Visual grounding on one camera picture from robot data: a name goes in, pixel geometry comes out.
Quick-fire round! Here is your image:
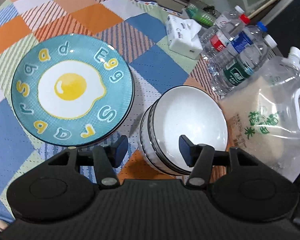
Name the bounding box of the green dish rack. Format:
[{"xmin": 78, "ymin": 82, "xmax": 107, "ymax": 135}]
[{"xmin": 184, "ymin": 3, "xmax": 216, "ymax": 28}]

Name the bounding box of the patchwork tablecloth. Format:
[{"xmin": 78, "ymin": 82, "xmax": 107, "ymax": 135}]
[{"xmin": 0, "ymin": 0, "xmax": 217, "ymax": 222}]

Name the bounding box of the red label water bottle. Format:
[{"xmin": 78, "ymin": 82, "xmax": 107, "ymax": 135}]
[{"xmin": 200, "ymin": 5, "xmax": 250, "ymax": 60}]

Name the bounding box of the blue label water bottle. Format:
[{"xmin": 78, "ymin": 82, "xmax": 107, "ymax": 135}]
[{"xmin": 209, "ymin": 22, "xmax": 267, "ymax": 72}]

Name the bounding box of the white tissue pack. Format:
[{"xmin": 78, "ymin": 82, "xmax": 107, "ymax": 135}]
[{"xmin": 165, "ymin": 15, "xmax": 203, "ymax": 60}]

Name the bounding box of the green label water bottle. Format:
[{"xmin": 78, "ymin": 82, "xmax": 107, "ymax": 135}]
[{"xmin": 211, "ymin": 34, "xmax": 277, "ymax": 96}]

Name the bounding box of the blue fried egg plate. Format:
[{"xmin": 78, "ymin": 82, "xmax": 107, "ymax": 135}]
[{"xmin": 11, "ymin": 33, "xmax": 134, "ymax": 147}]

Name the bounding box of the plain white plate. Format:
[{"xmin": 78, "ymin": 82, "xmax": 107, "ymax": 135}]
[{"xmin": 94, "ymin": 42, "xmax": 135, "ymax": 142}]

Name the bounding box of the white bowl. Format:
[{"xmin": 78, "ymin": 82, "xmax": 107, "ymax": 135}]
[
  {"xmin": 139, "ymin": 101, "xmax": 192, "ymax": 176},
  {"xmin": 149, "ymin": 85, "xmax": 229, "ymax": 174},
  {"xmin": 139, "ymin": 108, "xmax": 172, "ymax": 176}
]

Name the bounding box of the clear rice bag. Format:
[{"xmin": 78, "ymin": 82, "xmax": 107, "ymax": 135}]
[{"xmin": 219, "ymin": 47, "xmax": 300, "ymax": 181}]

